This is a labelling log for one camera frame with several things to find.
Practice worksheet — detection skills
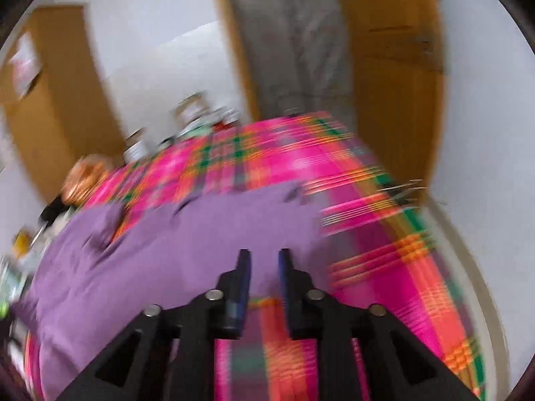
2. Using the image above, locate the purple fleece garment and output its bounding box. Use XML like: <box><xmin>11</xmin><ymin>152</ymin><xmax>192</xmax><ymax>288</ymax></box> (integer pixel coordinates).
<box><xmin>14</xmin><ymin>181</ymin><xmax>328</xmax><ymax>400</ymax></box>

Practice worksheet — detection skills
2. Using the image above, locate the pink plaid bed sheet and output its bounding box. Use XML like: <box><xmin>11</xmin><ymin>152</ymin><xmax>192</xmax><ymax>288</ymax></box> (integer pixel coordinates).
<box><xmin>23</xmin><ymin>110</ymin><xmax>489</xmax><ymax>401</ymax></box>

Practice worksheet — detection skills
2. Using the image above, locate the bag of oranges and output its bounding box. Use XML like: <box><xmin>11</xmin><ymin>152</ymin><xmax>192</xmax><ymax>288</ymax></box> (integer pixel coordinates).
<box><xmin>61</xmin><ymin>154</ymin><xmax>113</xmax><ymax>207</ymax></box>

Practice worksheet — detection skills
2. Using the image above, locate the cardboard box with label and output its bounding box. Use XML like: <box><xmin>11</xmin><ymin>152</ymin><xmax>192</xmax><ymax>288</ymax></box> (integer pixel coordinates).
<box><xmin>172</xmin><ymin>92</ymin><xmax>209</xmax><ymax>126</ymax></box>

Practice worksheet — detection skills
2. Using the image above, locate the wooden wardrobe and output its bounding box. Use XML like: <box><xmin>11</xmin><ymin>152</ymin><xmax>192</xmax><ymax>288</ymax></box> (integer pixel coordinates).
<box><xmin>1</xmin><ymin>5</ymin><xmax>125</xmax><ymax>203</ymax></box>

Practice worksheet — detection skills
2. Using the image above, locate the white plastic bag on wardrobe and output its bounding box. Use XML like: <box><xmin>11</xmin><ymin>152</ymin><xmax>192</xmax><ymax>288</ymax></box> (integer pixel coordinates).
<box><xmin>9</xmin><ymin>32</ymin><xmax>42</xmax><ymax>99</ymax></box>

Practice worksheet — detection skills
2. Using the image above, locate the wooden door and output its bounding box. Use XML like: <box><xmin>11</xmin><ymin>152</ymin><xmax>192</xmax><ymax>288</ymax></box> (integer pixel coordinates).
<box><xmin>340</xmin><ymin>0</ymin><xmax>445</xmax><ymax>204</ymax></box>

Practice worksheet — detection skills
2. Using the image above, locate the grey zippered fabric wardrobe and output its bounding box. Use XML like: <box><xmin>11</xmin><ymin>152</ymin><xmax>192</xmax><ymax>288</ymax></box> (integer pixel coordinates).
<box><xmin>230</xmin><ymin>0</ymin><xmax>355</xmax><ymax>128</ymax></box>

